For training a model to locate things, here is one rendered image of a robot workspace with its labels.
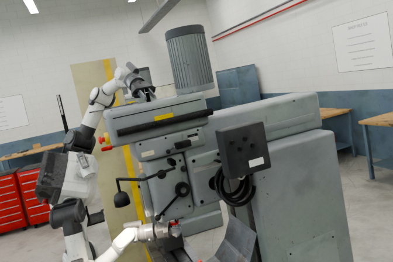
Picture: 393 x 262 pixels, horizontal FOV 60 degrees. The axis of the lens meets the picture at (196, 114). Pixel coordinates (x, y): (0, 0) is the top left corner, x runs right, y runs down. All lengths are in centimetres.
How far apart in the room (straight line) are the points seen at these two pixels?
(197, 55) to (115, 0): 952
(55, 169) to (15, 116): 890
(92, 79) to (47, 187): 167
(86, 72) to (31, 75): 742
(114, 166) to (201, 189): 187
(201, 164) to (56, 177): 76
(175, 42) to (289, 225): 105
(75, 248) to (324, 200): 126
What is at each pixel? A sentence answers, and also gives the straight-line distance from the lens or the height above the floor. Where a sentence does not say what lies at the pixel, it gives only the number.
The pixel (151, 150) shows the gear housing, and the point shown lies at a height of 168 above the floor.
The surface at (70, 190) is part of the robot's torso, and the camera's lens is 190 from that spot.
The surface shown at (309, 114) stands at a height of 165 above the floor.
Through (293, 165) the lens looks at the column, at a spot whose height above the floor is 144.
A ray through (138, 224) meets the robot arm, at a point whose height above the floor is 128.
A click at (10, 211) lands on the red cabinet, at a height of 39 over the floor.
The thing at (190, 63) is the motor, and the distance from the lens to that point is 165.
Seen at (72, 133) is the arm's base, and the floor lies 179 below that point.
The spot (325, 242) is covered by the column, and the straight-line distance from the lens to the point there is 199.
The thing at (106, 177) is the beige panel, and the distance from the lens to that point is 347.
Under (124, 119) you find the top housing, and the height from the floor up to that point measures 184.
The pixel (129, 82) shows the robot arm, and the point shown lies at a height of 200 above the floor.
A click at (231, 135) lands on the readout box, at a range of 142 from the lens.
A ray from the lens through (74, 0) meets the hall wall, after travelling 1104.
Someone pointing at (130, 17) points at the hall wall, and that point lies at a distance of 1105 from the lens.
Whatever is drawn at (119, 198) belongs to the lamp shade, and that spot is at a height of 150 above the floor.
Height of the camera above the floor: 196
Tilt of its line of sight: 6 degrees down
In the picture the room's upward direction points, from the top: 11 degrees counter-clockwise
